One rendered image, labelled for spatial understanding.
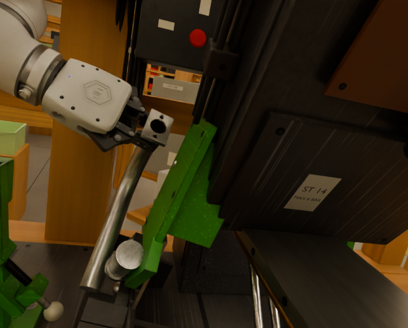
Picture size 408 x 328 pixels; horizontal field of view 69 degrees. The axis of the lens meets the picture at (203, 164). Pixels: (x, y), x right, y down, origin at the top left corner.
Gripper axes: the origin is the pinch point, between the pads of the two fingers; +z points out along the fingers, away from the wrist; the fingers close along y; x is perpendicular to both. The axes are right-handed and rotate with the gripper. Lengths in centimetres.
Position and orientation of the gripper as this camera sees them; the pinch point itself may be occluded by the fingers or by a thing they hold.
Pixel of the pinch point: (149, 132)
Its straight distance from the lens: 49.0
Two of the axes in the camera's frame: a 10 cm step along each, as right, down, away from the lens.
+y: 2.0, -8.1, 5.5
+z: 8.4, 4.3, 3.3
